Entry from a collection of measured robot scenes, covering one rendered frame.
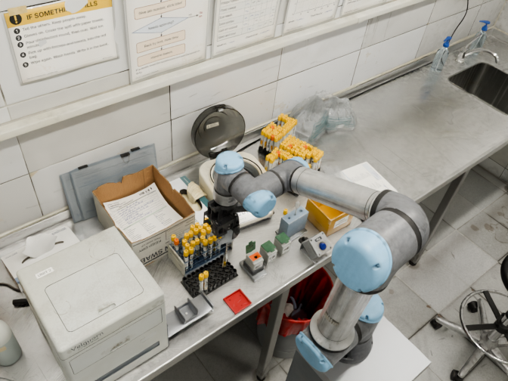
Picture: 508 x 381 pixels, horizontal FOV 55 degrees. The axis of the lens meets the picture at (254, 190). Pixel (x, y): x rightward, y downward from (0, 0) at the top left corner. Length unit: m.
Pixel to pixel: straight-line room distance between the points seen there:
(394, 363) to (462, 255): 1.74
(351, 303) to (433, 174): 1.24
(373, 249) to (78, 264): 0.78
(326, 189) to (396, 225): 0.26
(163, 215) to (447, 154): 1.33
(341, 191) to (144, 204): 0.86
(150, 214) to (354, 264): 0.97
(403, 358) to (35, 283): 1.05
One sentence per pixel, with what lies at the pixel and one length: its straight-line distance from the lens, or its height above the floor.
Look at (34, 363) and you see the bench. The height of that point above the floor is 0.87.
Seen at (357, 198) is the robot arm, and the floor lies 1.48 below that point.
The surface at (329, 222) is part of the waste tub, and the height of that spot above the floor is 0.96.
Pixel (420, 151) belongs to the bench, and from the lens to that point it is 2.34.
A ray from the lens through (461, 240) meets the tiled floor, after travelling 3.31.
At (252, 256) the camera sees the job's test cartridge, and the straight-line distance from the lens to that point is 1.63.
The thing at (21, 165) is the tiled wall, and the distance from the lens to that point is 1.66.
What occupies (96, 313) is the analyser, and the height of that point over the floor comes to 1.17.
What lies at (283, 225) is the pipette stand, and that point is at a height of 0.95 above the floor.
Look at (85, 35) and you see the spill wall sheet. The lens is 1.51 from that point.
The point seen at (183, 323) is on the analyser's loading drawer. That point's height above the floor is 0.92.
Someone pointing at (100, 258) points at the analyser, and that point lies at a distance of 1.36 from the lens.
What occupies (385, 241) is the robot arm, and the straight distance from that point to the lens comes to 0.95.
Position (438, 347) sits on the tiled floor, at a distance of 2.79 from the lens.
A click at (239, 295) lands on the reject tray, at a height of 0.88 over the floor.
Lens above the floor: 2.25
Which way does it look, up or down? 45 degrees down
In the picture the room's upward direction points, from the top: 8 degrees clockwise
